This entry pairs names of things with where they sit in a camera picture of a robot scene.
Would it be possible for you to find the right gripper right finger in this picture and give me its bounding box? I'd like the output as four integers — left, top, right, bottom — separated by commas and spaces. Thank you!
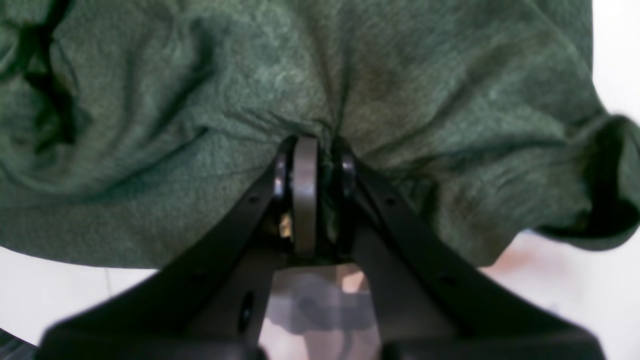
333, 137, 605, 360

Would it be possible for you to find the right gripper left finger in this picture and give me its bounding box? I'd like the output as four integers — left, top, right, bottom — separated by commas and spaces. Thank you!
35, 136, 296, 360

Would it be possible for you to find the dark green t-shirt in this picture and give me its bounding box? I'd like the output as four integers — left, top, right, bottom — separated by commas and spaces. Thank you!
0, 0, 639, 269

